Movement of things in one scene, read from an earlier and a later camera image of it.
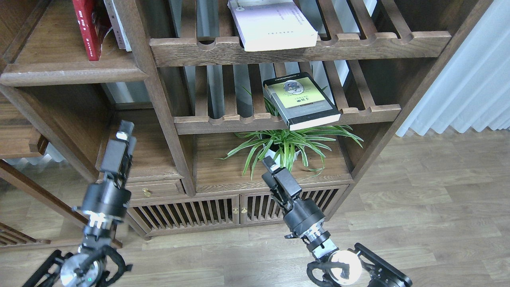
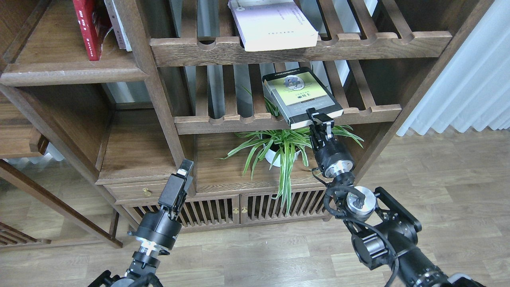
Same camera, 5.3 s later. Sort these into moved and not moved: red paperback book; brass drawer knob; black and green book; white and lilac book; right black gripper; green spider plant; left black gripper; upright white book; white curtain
Moved: right black gripper; black and green book; left black gripper
Not moved: brass drawer knob; green spider plant; white and lilac book; white curtain; upright white book; red paperback book
